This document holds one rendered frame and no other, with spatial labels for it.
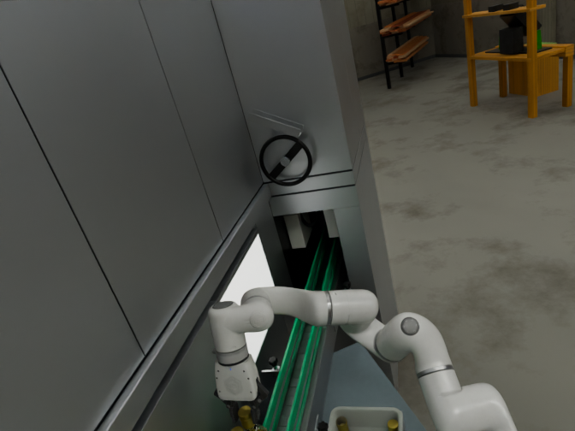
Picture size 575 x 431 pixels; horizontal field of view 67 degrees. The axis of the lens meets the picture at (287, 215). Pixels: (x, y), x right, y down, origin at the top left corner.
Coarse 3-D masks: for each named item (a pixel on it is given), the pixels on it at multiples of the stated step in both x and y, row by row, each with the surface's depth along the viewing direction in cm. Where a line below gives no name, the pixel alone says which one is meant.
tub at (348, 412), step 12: (336, 408) 139; (348, 408) 138; (360, 408) 137; (372, 408) 136; (384, 408) 135; (396, 408) 134; (348, 420) 140; (360, 420) 138; (372, 420) 137; (384, 420) 136; (396, 420) 135
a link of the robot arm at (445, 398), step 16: (432, 384) 96; (448, 384) 95; (480, 384) 96; (432, 400) 95; (448, 400) 93; (464, 400) 93; (480, 400) 92; (496, 400) 92; (432, 416) 95; (448, 416) 92; (464, 416) 91; (480, 416) 91; (496, 416) 91
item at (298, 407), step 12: (336, 240) 215; (336, 252) 212; (324, 276) 186; (324, 288) 180; (312, 336) 155; (312, 348) 154; (312, 360) 152; (300, 372) 140; (300, 384) 136; (300, 396) 135; (300, 408) 134; (288, 420) 125; (300, 420) 132
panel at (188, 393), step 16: (240, 256) 145; (224, 288) 130; (208, 304) 123; (208, 320) 119; (192, 336) 112; (208, 336) 118; (192, 352) 109; (208, 352) 117; (176, 368) 103; (192, 368) 108; (208, 368) 116; (160, 384) 99; (176, 384) 101; (192, 384) 107; (208, 384) 115; (160, 400) 95; (176, 400) 101; (192, 400) 107; (208, 400) 114; (144, 416) 91; (160, 416) 94; (176, 416) 100; (192, 416) 106; (208, 416) 113; (224, 416) 121
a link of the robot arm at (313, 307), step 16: (256, 288) 109; (272, 288) 110; (288, 288) 110; (240, 304) 106; (272, 304) 110; (288, 304) 110; (304, 304) 106; (320, 304) 102; (304, 320) 107; (320, 320) 102
